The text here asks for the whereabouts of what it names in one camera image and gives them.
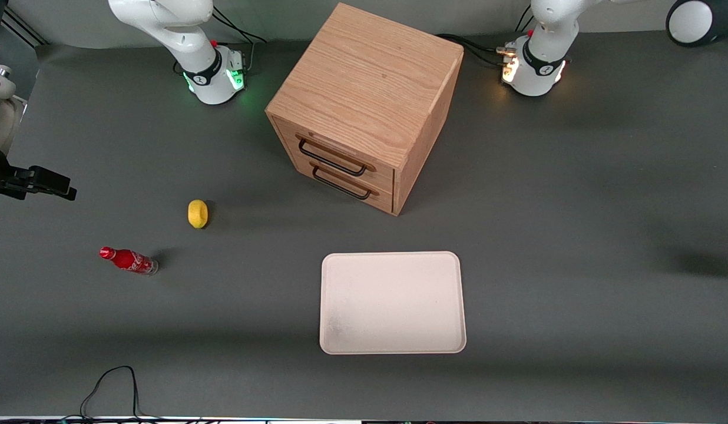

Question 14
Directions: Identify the white rectangular tray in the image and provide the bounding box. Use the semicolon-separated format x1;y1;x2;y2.
319;251;467;356

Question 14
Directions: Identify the red cola bottle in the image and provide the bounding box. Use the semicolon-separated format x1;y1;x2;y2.
99;246;159;276

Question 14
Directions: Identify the yellow lemon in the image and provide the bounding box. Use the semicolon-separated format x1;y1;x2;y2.
187;199;209;229

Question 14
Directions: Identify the wooden two-drawer cabinet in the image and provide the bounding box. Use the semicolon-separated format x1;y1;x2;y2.
265;2;465;217

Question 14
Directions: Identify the thin black loose cable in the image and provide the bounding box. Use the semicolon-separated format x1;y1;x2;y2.
61;366;203;422

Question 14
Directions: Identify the black drawer handle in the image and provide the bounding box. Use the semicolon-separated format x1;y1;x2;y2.
311;164;373;201
297;137;369;177

